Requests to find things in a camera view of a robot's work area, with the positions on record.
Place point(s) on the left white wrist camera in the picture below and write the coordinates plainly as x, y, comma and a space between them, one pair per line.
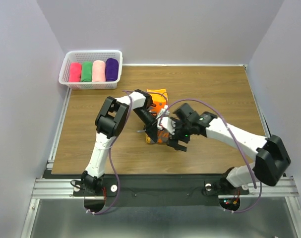
163, 112

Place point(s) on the green rolled towel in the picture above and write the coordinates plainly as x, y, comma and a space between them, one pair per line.
86, 71

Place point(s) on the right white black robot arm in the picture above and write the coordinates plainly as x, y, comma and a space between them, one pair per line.
269, 155

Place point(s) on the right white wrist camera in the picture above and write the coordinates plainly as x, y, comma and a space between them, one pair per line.
166, 123

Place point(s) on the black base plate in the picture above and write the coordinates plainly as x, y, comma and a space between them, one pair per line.
127, 200

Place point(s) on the pink microfiber towel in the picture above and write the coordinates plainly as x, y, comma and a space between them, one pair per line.
75, 72

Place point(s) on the aluminium frame rail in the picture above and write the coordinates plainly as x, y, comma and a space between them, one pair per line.
186, 185

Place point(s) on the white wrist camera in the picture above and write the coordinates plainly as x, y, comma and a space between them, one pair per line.
163, 112
166, 123

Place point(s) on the light pink rolled towel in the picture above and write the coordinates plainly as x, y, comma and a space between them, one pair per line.
98, 71

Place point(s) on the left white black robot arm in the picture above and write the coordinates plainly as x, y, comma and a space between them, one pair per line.
109, 123

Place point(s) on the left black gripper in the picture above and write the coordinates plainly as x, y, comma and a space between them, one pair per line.
151, 129

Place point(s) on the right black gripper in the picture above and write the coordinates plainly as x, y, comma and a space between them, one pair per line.
173, 140

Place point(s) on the white plastic basket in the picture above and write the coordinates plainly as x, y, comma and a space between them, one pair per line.
91, 55

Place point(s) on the purple rolled towel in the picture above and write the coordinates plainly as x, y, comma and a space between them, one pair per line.
111, 69

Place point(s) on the orange towel with blue spots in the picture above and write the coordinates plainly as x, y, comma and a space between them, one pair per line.
160, 99

